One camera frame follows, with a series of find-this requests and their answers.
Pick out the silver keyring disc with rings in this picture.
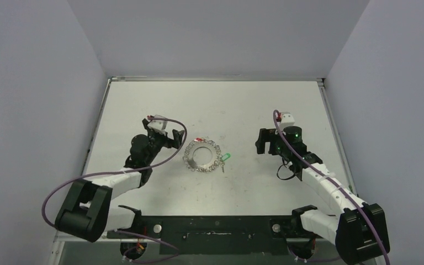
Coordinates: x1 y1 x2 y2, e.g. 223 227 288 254
182 138 222 173

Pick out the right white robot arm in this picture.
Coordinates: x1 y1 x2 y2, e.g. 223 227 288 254
255 126 390 264

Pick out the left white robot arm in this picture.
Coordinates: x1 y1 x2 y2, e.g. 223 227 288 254
41 115 188 242

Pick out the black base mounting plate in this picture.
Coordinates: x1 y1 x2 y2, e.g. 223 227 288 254
107 215 316 255

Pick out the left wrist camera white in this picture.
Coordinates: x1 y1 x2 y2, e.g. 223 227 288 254
147 115 168 135

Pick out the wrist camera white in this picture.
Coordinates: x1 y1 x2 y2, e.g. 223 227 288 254
277 112 295 130
147 115 168 135

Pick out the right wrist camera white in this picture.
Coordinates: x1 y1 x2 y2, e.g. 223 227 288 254
277 112 295 130

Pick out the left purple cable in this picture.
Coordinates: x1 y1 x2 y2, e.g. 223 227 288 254
41 116 189 264

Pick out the aluminium frame rail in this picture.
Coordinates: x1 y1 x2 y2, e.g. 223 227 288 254
54 231 110 243

